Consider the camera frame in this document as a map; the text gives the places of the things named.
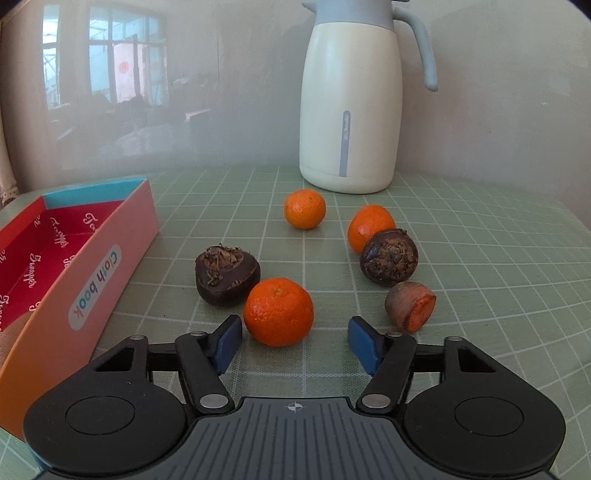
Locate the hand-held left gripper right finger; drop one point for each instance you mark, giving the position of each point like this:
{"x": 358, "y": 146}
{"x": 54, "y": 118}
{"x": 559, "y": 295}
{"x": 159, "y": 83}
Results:
{"x": 362, "y": 341}

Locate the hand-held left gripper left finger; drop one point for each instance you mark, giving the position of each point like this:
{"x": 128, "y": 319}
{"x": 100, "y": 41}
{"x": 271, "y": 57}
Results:
{"x": 228, "y": 341}

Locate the small orange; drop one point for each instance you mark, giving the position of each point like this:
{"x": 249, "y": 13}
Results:
{"x": 367, "y": 226}
{"x": 304, "y": 209}
{"x": 278, "y": 311}

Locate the carrot piece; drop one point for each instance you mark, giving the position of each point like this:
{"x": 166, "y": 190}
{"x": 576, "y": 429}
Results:
{"x": 411, "y": 307}

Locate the dark water chestnut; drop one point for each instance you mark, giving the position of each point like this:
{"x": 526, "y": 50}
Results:
{"x": 226, "y": 277}
{"x": 388, "y": 257}

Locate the colourful cardboard box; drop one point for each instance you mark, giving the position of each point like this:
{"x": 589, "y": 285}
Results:
{"x": 115, "y": 240}

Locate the cream thermos jug grey lid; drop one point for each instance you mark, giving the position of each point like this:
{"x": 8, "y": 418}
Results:
{"x": 351, "y": 92}

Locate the beige lace curtain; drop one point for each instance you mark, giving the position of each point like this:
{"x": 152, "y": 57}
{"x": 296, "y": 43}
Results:
{"x": 5, "y": 180}

